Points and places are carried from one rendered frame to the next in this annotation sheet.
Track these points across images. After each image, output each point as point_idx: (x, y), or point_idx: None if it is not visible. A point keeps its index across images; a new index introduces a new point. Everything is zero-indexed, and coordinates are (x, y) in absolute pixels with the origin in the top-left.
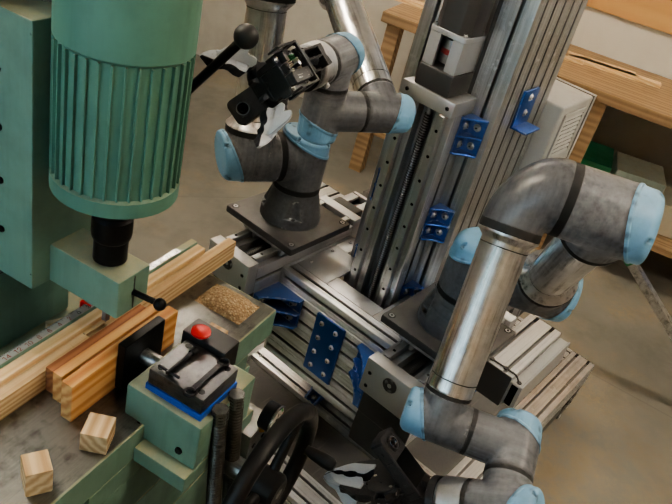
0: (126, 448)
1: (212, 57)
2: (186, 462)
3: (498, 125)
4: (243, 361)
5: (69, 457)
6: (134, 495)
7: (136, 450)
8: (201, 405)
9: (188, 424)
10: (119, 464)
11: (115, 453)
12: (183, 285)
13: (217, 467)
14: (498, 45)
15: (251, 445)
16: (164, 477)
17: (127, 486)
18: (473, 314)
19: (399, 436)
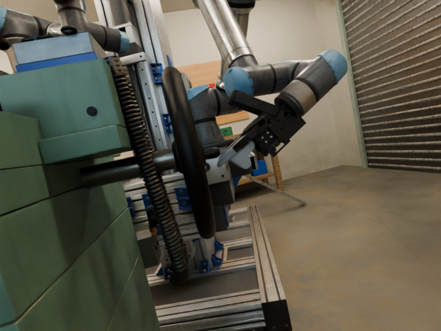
0: (24, 129)
1: None
2: (107, 120)
3: (166, 66)
4: (112, 159)
5: None
6: (71, 238)
7: (41, 142)
8: (88, 39)
9: (86, 63)
10: (23, 150)
11: (7, 117)
12: None
13: (141, 134)
14: (145, 31)
15: (155, 246)
16: (92, 146)
17: (54, 210)
18: (223, 15)
19: (228, 200)
